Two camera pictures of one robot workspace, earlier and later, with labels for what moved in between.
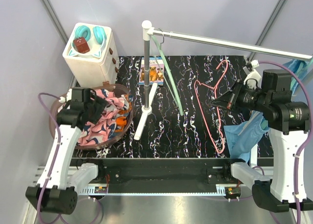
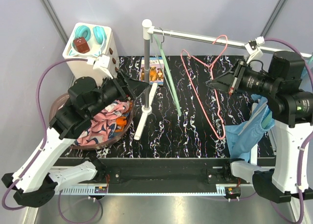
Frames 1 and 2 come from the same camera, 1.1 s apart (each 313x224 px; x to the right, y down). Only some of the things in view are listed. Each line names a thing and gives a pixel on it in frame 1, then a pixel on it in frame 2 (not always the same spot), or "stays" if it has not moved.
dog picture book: [156, 71] stays
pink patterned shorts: [99, 130] stays
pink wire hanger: [217, 108] → [213, 82]
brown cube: [81, 45] stays
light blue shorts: [242, 136] stays
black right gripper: [227, 100] → [231, 82]
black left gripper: [100, 104] → [128, 89]
